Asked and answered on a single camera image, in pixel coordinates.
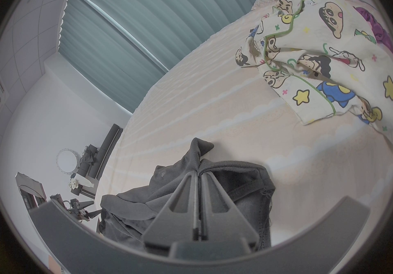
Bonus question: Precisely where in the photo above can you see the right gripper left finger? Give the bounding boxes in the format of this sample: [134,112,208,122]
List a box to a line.
[143,172,200,250]

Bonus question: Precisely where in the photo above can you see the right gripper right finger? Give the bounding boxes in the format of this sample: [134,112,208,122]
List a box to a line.
[200,172,259,245]

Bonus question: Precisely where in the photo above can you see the black T-shirt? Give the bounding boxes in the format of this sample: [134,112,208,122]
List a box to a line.
[98,138,276,252]

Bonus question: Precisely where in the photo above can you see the black small table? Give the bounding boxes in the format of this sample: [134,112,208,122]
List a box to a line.
[71,181,97,200]

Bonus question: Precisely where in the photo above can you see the white cloth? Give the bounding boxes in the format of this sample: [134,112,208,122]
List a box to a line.
[69,175,94,189]

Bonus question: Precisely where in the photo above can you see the round white mirror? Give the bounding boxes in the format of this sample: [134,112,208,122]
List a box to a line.
[57,148,79,174]

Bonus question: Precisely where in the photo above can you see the dark grey garment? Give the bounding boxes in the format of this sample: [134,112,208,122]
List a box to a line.
[80,145,99,164]

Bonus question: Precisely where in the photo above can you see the black chest of drawers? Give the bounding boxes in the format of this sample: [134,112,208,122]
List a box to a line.
[76,124,124,181]

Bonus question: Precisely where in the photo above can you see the bed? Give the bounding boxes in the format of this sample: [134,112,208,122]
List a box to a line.
[95,0,393,249]

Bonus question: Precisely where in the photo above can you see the white printed pyjama top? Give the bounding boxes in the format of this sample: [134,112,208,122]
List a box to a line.
[235,0,393,135]

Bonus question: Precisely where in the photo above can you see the purple garment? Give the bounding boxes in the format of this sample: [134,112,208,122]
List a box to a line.
[353,6,393,52]

